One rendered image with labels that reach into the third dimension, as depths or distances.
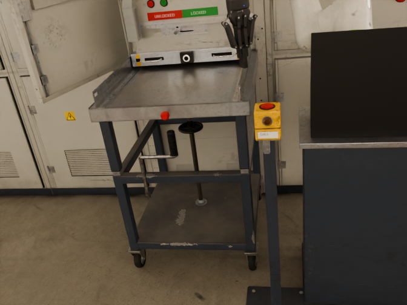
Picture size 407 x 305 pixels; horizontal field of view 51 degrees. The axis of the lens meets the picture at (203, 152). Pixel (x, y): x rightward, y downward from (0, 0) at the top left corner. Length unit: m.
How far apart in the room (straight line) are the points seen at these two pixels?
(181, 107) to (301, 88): 0.83
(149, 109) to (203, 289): 0.85
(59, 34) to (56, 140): 0.86
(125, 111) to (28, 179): 1.40
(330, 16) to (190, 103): 0.57
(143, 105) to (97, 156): 1.04
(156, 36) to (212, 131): 0.64
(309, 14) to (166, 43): 0.70
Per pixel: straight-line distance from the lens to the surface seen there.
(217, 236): 1.98
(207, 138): 2.40
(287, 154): 2.40
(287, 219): 2.34
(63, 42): 2.02
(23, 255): 2.51
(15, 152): 2.87
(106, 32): 2.21
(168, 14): 2.01
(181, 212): 2.16
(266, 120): 1.31
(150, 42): 2.06
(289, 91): 2.24
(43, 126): 2.68
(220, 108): 1.57
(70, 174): 2.77
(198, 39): 2.01
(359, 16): 1.57
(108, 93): 1.82
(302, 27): 1.67
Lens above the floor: 1.41
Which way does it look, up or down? 28 degrees down
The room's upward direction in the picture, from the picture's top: 7 degrees counter-clockwise
